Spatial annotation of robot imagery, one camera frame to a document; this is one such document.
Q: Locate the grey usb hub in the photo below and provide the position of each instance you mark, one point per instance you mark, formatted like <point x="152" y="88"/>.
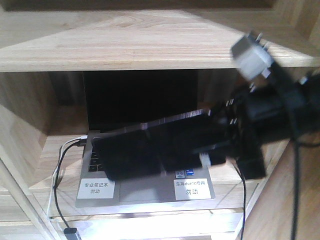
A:
<point x="71" y="233"/>

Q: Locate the grey laptop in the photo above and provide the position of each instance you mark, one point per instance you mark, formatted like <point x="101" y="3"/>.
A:
<point x="117" y="100"/>

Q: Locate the light wooden shelf unit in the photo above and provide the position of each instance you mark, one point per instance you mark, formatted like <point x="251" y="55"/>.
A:
<point x="39" y="38"/>

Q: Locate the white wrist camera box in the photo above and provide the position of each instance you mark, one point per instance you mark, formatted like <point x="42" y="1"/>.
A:
<point x="250" y="57"/>

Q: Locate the black foldable phone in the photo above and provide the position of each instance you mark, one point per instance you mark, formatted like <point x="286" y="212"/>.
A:
<point x="169" y="144"/>

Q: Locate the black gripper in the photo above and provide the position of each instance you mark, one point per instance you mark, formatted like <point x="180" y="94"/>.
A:
<point x="281" y="110"/>

